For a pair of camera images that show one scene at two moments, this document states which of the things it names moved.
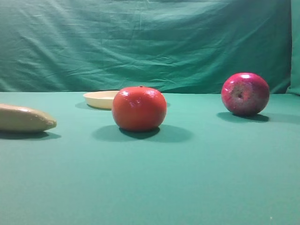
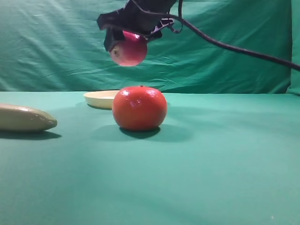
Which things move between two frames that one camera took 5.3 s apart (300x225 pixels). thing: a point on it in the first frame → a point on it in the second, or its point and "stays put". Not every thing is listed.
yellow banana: [14, 118] stays put
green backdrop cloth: [178, 46] stays put
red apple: [245, 93] → [131, 52]
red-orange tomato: [139, 108] stays put
